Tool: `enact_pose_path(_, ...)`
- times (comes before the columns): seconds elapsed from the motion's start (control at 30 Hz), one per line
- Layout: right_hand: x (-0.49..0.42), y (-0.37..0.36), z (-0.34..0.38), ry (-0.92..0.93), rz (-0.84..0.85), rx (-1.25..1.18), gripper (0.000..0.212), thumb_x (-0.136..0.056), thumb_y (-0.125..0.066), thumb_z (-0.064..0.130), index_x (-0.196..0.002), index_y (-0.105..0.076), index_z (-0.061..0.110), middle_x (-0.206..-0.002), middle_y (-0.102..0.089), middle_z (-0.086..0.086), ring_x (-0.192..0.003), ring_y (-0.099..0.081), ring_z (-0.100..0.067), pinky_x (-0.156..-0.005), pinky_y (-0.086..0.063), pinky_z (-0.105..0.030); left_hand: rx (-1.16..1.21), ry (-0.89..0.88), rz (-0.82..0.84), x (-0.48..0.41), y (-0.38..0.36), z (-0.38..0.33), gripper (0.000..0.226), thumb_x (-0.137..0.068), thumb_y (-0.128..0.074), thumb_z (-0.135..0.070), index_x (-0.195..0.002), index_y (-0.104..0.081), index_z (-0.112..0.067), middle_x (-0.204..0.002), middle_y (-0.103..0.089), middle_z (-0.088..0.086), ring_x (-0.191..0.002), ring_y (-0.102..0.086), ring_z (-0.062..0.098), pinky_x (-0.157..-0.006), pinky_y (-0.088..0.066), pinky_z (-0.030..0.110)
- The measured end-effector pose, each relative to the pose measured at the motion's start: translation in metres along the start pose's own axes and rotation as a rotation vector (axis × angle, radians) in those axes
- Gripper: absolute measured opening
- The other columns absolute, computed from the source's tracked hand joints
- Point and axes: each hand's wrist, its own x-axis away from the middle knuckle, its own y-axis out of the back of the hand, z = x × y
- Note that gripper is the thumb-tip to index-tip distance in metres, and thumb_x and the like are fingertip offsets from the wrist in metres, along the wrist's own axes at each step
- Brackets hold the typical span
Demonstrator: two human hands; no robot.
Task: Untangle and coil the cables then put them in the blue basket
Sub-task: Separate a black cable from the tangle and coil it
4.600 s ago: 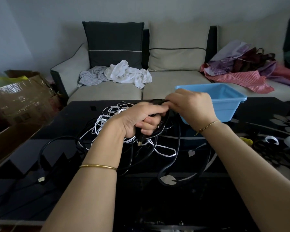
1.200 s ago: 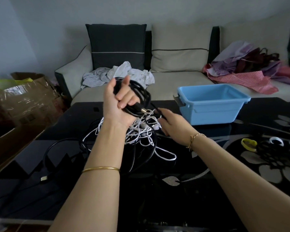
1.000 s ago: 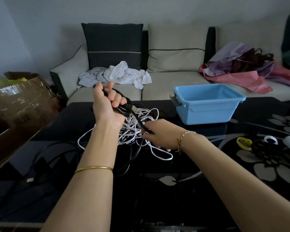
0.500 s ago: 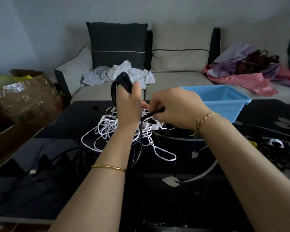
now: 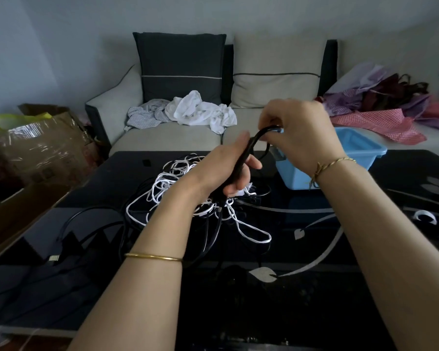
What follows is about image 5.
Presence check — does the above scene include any crumpled white cloth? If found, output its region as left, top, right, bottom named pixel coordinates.
left=164, top=90, right=238, bottom=135

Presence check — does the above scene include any person's left forearm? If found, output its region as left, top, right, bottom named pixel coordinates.
left=67, top=181, right=210, bottom=351

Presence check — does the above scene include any beige striped cushion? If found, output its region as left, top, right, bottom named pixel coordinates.
left=229, top=35, right=328, bottom=109

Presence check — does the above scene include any purple cloth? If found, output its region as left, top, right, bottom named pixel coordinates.
left=321, top=62, right=396, bottom=117

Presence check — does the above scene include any blue plastic bin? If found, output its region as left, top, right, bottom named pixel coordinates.
left=274, top=127, right=388, bottom=191

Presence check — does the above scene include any twisted gold bracelet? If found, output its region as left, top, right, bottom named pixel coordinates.
left=309, top=156, right=358, bottom=189

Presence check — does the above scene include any taped brown cardboard box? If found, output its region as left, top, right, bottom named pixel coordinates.
left=0, top=103, right=104, bottom=261

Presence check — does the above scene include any black cable bundle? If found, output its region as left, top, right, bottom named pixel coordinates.
left=190, top=125, right=283, bottom=261

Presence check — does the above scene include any person's right forearm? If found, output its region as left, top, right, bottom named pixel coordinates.
left=313, top=159, right=439, bottom=351

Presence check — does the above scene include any person's left hand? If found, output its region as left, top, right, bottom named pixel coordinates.
left=175, top=131, right=263, bottom=202

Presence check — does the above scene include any loose black cable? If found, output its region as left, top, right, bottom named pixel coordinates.
left=48, top=178, right=161, bottom=265

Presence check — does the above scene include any tangled white cable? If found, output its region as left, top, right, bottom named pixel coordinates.
left=126, top=153, right=272, bottom=244

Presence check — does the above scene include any dark maroon bag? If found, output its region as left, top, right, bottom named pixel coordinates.
left=361, top=73, right=429, bottom=112

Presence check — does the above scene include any thin gold bangle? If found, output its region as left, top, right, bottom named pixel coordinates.
left=124, top=253, right=184, bottom=263

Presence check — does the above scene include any pink cloth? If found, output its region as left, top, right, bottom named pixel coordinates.
left=416, top=101, right=439, bottom=134

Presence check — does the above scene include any red checked cloth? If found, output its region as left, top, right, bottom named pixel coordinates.
left=330, top=108, right=427, bottom=146

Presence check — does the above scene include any grey checked cloth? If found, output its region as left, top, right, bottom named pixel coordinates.
left=124, top=99, right=171, bottom=133

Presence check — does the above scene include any yellow-green plastic bag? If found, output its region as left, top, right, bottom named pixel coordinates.
left=0, top=112, right=53, bottom=133

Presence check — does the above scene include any beige fabric sofa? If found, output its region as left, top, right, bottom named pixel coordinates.
left=85, top=32, right=439, bottom=158

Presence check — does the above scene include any dark grey striped cushion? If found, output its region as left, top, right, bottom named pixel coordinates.
left=133, top=31, right=227, bottom=106

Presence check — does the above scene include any person's right hand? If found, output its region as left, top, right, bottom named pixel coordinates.
left=258, top=98, right=347, bottom=176

